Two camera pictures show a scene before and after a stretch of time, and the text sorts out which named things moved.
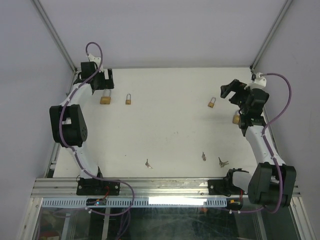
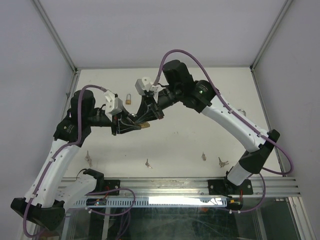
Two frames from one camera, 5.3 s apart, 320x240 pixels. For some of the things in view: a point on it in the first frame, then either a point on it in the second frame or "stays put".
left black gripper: [107, 83] → [122, 122]
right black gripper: [235, 86] → [147, 110]
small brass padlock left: [128, 101] stays put
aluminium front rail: [66, 188] stays put
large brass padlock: [105, 100] → [145, 124]
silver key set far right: [221, 163] stays put
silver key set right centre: [203, 157] stays put
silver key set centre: [147, 164] stays put
